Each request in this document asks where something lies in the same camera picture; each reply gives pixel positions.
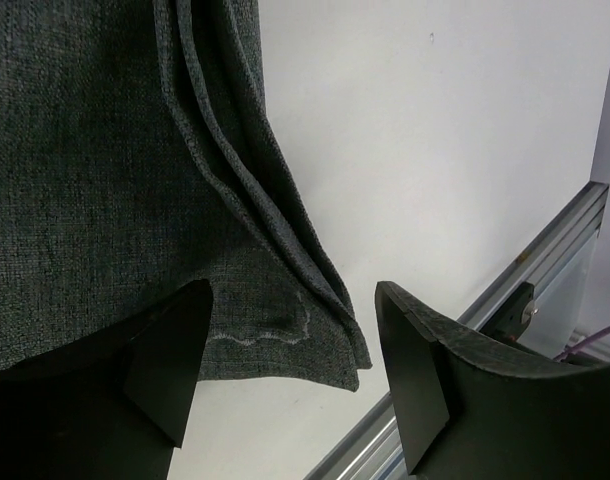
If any aluminium mounting rail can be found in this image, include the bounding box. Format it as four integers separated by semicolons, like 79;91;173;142
311;182;610;479

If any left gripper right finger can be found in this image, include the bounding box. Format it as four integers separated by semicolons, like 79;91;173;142
375;281;610;479

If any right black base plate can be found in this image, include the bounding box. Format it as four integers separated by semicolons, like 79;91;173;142
479;282;535;345

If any grey cloth napkin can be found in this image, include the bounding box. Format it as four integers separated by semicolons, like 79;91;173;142
0;1;371;391

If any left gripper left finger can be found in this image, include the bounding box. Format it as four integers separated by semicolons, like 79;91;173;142
0;280;213;479

